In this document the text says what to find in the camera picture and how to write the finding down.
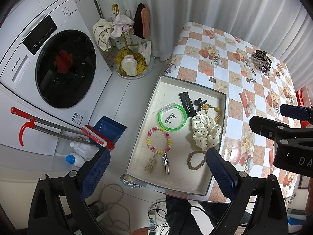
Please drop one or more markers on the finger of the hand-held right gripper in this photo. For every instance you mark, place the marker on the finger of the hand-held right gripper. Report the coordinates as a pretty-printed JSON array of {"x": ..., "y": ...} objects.
[
  {"x": 293, "y": 111},
  {"x": 265, "y": 129}
]

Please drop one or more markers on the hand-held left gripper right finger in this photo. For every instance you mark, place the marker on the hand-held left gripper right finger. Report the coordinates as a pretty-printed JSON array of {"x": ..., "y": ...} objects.
[{"x": 221, "y": 172}]

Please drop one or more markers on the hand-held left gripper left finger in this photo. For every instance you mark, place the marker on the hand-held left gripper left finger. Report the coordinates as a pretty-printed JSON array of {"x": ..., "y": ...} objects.
[{"x": 94, "y": 171}]

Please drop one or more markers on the cream polka-dot scrunchie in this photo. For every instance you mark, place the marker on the cream polka-dot scrunchie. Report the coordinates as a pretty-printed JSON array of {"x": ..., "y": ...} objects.
[{"x": 205, "y": 132}]

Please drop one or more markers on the grey-edged cream tray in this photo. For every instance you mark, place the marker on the grey-edged cream tray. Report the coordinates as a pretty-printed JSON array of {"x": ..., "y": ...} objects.
[{"x": 171, "y": 176}]

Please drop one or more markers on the silver rhinestone hair clip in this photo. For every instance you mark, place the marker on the silver rhinestone hair clip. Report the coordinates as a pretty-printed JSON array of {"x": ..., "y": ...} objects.
[{"x": 166, "y": 164}]

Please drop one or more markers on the beige bunny hair clip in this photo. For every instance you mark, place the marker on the beige bunny hair clip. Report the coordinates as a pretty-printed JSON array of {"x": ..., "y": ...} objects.
[{"x": 153, "y": 158}]

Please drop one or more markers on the green plastic bangle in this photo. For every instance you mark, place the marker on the green plastic bangle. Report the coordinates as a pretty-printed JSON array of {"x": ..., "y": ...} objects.
[{"x": 171, "y": 129}]

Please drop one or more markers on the small black claw clip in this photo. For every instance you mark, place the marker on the small black claw clip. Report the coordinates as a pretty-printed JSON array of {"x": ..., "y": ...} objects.
[{"x": 200, "y": 102}]

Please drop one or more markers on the black snap hair clip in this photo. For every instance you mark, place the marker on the black snap hair clip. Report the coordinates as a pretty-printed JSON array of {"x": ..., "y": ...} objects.
[{"x": 187, "y": 104}]

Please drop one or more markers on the person's right forearm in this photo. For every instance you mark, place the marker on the person's right forearm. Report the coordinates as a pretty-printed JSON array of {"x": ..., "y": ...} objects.
[{"x": 309, "y": 195}]

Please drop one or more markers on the red bucket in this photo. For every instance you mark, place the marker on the red bucket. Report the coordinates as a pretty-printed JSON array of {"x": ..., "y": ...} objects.
[{"x": 303, "y": 98}]

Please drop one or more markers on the white bottle blue cap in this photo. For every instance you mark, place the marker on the white bottle blue cap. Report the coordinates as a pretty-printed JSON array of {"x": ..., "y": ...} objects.
[{"x": 73, "y": 159}]

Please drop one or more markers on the white plastic bottle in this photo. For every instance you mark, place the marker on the white plastic bottle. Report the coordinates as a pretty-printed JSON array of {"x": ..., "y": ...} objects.
[{"x": 79, "y": 147}]

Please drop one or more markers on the blue dustpan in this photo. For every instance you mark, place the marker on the blue dustpan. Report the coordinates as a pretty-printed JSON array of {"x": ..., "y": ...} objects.
[{"x": 110, "y": 127}]

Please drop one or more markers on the small silver charm pair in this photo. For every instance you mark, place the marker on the small silver charm pair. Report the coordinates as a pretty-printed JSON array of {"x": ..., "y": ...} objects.
[{"x": 251, "y": 79}]

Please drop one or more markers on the red broom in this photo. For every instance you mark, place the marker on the red broom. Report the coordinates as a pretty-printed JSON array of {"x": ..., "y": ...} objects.
[{"x": 61, "y": 128}]

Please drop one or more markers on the person's leg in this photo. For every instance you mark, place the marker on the person's leg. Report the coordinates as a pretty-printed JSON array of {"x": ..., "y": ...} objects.
[{"x": 178, "y": 215}]

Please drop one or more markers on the leopard print scrunchie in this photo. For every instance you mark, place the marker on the leopard print scrunchie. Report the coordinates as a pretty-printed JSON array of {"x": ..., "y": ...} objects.
[{"x": 260, "y": 54}]

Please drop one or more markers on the white power strip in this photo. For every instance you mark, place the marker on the white power strip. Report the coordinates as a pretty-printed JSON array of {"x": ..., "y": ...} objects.
[{"x": 152, "y": 222}]

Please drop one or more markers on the white slipper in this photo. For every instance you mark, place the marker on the white slipper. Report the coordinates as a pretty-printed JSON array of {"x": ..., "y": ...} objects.
[
  {"x": 146, "y": 51},
  {"x": 129, "y": 66}
]

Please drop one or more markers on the yellow cloth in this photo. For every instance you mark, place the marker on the yellow cloth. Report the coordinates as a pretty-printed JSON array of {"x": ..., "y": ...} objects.
[{"x": 140, "y": 67}]

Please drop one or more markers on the white curtain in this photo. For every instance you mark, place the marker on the white curtain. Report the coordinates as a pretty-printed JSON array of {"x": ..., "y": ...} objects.
[{"x": 220, "y": 5}]

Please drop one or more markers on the gold shoe rack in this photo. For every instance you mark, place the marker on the gold shoe rack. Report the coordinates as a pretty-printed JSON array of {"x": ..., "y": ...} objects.
[{"x": 126, "y": 44}]

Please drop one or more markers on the cream cloth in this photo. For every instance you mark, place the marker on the cream cloth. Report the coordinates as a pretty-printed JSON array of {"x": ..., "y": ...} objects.
[{"x": 101, "y": 33}]

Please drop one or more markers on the pale pink cloth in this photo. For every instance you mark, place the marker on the pale pink cloth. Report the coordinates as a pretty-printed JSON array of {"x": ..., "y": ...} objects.
[{"x": 119, "y": 24}]

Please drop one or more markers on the brown slippers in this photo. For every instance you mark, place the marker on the brown slippers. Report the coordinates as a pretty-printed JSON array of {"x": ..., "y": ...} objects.
[{"x": 141, "y": 20}]

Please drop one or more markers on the white washing machine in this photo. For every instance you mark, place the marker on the white washing machine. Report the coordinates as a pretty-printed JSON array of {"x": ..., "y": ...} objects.
[{"x": 29, "y": 17}]

